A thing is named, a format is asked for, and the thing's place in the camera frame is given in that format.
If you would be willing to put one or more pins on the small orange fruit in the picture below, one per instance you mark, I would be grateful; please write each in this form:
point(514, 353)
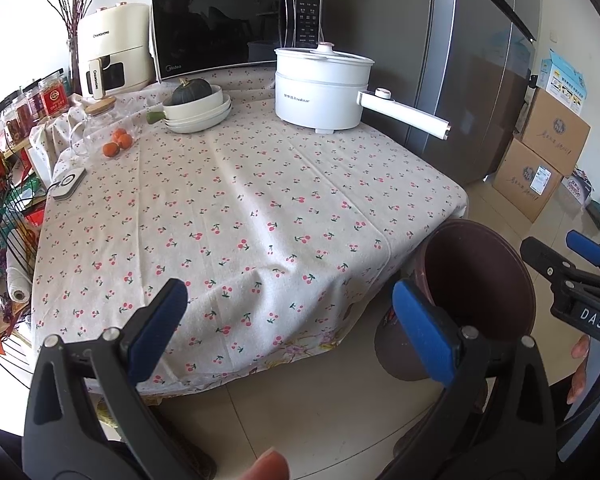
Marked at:
point(119, 132)
point(111, 149)
point(125, 141)

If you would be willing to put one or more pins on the blue and white box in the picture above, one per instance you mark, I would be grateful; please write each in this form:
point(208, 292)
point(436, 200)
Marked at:
point(562, 77)

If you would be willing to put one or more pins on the cherry print tablecloth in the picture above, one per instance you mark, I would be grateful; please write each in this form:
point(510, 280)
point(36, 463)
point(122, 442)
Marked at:
point(255, 200)

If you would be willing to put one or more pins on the vase with dry branches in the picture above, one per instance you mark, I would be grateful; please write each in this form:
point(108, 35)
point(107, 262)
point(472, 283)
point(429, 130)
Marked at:
point(73, 65)

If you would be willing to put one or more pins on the dark green pumpkin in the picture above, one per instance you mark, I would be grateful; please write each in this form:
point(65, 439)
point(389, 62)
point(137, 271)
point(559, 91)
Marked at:
point(192, 92)

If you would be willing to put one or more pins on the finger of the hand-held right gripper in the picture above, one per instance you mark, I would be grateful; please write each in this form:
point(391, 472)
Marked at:
point(586, 248)
point(545, 255)

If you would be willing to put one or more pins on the white electric cooking pot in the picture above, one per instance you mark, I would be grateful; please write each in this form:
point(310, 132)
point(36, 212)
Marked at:
point(315, 95)

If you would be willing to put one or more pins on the white bowl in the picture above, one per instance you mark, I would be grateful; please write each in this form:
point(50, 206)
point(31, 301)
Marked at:
point(195, 111)

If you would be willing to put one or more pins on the cardboard box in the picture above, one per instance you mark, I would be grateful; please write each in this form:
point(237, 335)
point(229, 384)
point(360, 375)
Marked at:
point(555, 135)

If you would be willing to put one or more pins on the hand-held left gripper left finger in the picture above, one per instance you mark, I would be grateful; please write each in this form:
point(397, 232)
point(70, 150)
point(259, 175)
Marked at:
point(157, 330)

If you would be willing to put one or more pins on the grey refrigerator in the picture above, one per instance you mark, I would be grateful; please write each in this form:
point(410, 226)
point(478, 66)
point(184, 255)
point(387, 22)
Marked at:
point(455, 85)

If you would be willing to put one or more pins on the white purple bag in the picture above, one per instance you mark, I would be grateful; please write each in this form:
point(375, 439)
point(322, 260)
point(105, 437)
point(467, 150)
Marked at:
point(577, 187)

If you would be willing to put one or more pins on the glass jar wooden lid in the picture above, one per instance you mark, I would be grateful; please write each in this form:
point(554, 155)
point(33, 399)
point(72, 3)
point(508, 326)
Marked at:
point(100, 106)

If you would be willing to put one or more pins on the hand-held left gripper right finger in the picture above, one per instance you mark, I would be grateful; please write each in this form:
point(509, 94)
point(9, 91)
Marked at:
point(422, 330)

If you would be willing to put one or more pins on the cream air fryer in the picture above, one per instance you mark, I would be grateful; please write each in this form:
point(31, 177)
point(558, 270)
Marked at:
point(120, 35)

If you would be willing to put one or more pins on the person's right hand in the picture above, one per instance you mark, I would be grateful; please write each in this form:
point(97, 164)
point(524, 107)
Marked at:
point(581, 355)

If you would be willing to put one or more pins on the green broom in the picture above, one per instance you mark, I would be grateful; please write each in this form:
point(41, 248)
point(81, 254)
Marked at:
point(596, 215)

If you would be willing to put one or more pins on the clear jar red label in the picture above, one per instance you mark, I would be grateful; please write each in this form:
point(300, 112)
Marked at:
point(55, 97)
point(32, 105)
point(16, 120)

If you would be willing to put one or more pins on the brown plastic bin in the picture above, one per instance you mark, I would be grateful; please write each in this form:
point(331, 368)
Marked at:
point(480, 270)

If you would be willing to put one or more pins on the stacked cardboard boxes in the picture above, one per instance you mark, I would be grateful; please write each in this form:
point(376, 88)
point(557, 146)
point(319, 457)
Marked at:
point(520, 190)

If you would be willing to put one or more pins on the white paper roll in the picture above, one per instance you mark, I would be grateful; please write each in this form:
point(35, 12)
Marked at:
point(17, 277)

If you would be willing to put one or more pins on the small white device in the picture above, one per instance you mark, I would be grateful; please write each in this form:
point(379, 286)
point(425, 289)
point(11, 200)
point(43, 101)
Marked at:
point(66, 184)

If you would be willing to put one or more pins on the black microwave oven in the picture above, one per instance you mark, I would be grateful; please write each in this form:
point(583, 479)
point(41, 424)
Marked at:
point(215, 30)

